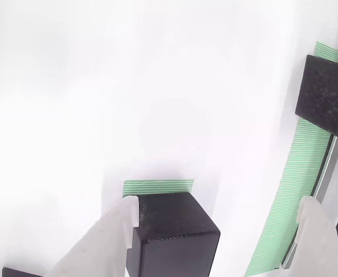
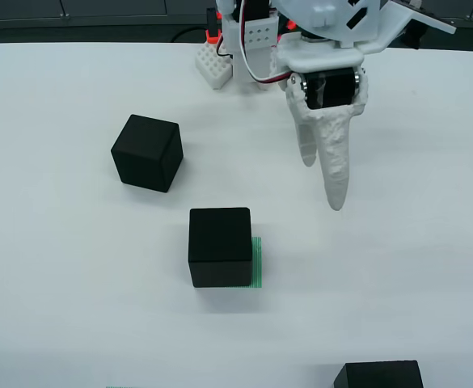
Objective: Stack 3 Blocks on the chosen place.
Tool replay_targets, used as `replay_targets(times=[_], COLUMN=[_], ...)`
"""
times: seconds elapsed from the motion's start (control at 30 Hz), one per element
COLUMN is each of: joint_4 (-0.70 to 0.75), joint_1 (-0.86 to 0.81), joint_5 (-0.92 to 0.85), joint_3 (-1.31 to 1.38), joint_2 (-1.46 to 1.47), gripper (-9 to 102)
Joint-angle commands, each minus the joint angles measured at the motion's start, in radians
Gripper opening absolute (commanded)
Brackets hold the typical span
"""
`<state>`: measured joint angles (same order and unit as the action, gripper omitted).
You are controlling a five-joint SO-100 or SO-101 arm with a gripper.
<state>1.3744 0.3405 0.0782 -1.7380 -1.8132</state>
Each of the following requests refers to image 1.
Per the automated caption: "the black cube with scuffed face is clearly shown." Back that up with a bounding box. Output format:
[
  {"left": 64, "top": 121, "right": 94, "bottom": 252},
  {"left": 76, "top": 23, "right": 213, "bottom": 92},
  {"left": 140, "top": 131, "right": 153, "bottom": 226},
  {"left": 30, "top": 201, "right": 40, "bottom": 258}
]
[{"left": 124, "top": 192, "right": 221, "bottom": 277}]

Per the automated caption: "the black cube with seam lines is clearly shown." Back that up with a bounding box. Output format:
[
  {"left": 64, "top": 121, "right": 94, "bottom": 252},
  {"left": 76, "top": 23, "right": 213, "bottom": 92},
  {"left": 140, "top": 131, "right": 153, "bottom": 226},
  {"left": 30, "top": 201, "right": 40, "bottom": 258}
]
[{"left": 295, "top": 54, "right": 338, "bottom": 140}]

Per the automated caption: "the green striped tape strip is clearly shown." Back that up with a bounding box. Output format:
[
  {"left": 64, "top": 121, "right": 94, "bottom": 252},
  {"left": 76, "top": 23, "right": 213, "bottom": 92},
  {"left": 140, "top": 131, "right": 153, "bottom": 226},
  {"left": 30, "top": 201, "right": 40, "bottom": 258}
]
[{"left": 243, "top": 41, "right": 338, "bottom": 277}]

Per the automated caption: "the green striped tape square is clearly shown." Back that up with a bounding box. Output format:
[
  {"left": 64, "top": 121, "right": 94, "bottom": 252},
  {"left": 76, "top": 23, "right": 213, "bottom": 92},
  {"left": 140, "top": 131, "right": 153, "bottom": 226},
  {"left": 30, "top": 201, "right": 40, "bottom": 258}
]
[{"left": 122, "top": 179, "right": 195, "bottom": 200}]

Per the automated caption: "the silver metal edge rail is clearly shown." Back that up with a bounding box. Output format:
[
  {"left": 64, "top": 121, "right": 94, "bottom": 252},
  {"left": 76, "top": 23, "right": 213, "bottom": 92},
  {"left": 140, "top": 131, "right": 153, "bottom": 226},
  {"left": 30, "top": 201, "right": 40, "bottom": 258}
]
[{"left": 281, "top": 134, "right": 338, "bottom": 269}]

